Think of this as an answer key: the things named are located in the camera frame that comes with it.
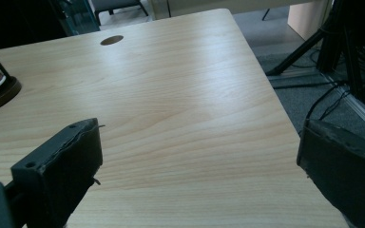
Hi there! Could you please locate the round table cable hole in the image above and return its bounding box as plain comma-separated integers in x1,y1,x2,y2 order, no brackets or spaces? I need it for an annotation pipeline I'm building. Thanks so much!
100,34,125,47

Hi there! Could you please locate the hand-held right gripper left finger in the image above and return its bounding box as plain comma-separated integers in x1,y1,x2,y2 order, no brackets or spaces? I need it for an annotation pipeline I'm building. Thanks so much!
10,118,104,228

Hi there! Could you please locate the black floor cable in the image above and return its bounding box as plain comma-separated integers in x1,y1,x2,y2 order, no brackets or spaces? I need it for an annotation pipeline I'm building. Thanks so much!
272,80,351,122

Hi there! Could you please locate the aluminium floor rail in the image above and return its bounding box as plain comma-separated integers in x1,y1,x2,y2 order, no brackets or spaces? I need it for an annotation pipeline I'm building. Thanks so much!
321,71,365,141

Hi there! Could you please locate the dark glass cabinet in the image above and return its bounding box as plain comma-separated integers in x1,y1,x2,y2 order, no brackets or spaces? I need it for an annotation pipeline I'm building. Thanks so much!
48,0,101,36

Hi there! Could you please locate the white desk panel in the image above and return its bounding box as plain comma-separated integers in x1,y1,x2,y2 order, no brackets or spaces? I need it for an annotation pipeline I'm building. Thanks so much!
147,0,318,21

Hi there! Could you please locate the dark chair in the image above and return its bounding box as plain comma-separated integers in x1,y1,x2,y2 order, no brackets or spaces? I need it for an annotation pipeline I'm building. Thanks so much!
89,0,150,27

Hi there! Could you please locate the light wooden cabinet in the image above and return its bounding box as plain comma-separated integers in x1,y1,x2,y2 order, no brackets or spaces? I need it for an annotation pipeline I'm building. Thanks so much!
286,0,334,42

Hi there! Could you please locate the black wire cup holder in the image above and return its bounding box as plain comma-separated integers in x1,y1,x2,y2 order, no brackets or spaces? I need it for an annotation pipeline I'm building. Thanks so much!
0,37,23,118

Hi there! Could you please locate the black tripod stand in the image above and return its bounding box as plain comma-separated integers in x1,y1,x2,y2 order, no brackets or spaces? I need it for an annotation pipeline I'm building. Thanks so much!
265,0,365,107

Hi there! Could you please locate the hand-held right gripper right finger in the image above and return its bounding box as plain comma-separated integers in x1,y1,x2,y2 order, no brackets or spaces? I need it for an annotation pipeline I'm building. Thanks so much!
297,118,365,228

